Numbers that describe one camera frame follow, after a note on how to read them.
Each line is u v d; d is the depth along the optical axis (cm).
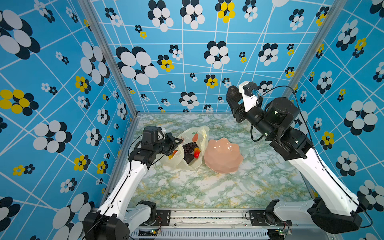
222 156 91
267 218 65
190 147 96
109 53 85
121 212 40
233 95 50
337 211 38
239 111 47
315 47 81
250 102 44
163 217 74
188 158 90
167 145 67
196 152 93
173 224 72
